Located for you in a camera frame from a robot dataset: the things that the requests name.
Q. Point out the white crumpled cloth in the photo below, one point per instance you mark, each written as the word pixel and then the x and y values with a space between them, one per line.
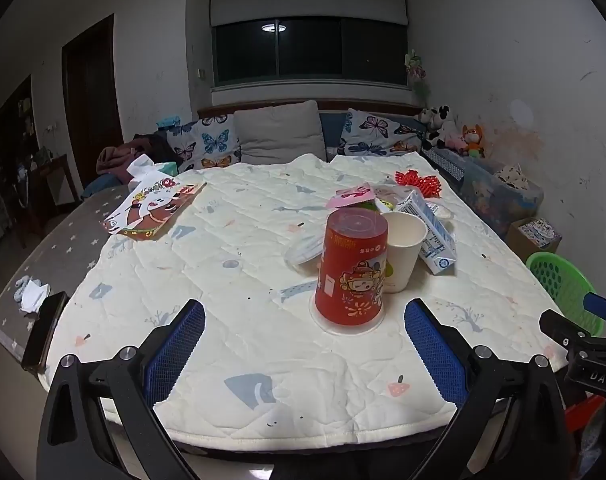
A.
pixel 33 296

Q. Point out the butterfly print pillow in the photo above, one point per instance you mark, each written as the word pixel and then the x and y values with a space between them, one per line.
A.
pixel 378 132
pixel 208 142

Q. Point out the dark wooden door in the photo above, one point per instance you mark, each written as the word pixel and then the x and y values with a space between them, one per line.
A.
pixel 93 100

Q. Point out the pink plush toy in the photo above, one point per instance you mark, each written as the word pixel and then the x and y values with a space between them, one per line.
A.
pixel 455 141

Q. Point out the black and white cow plush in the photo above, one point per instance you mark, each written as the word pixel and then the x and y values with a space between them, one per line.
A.
pixel 438 127

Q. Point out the clear plastic storage box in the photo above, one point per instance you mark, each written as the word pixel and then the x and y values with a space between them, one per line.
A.
pixel 493 195

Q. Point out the black phone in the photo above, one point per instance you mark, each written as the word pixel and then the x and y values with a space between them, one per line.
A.
pixel 45 330

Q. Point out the clear plastic bag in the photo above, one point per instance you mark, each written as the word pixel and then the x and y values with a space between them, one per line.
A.
pixel 390 192

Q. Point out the bluish plastic bag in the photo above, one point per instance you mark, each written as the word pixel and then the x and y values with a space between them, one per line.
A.
pixel 600 445

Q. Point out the green plastic basket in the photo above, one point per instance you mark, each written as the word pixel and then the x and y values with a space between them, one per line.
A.
pixel 558 280

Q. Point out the wooden headboard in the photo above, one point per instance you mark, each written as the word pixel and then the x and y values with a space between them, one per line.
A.
pixel 373 107

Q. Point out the maroon clothing pile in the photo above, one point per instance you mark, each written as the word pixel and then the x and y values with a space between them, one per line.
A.
pixel 120 155

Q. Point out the dark bookshelf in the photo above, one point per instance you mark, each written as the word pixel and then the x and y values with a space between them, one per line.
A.
pixel 10 135

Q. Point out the pink card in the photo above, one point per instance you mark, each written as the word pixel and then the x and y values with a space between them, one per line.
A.
pixel 350 196

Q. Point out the grey star print sheet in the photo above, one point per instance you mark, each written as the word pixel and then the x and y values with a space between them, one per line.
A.
pixel 53 255

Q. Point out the blue cushion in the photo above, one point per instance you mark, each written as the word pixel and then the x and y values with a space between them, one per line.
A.
pixel 332 132

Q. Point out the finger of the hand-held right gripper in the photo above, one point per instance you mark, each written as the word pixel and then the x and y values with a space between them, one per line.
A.
pixel 602 306
pixel 563 327

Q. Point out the white quilted blanket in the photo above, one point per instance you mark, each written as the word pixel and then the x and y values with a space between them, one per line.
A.
pixel 243 310

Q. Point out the large clear jelly cup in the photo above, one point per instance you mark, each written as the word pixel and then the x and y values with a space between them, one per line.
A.
pixel 303 251

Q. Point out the white paper cup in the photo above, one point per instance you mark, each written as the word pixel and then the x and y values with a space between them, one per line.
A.
pixel 407 250

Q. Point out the grey pillow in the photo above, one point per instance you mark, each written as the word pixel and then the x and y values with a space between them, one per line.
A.
pixel 280 132

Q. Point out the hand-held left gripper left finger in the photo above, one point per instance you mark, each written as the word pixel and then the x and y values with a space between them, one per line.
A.
pixel 175 350

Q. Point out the red plastic stool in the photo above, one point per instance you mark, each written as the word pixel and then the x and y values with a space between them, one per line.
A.
pixel 583 412

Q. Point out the cartoon printed picture book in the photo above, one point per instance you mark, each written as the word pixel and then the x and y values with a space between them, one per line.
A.
pixel 153 207

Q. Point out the hanging artificial flowers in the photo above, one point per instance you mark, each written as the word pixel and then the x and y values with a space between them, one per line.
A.
pixel 417 72

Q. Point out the red cartoon plastic cup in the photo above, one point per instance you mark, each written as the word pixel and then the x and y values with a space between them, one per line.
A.
pixel 350 270

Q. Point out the white and blue milk carton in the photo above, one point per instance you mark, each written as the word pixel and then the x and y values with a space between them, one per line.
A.
pixel 433 235

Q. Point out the printed cardboard box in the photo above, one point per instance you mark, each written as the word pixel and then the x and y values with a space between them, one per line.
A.
pixel 535 235

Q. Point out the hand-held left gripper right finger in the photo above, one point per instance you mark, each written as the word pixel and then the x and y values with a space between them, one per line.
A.
pixel 433 350

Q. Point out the green tissue box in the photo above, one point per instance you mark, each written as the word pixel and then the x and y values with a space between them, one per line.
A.
pixel 155 167

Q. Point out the window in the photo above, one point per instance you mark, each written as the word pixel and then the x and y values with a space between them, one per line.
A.
pixel 308 50

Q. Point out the orange fox plush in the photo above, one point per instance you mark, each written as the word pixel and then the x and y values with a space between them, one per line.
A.
pixel 474 141

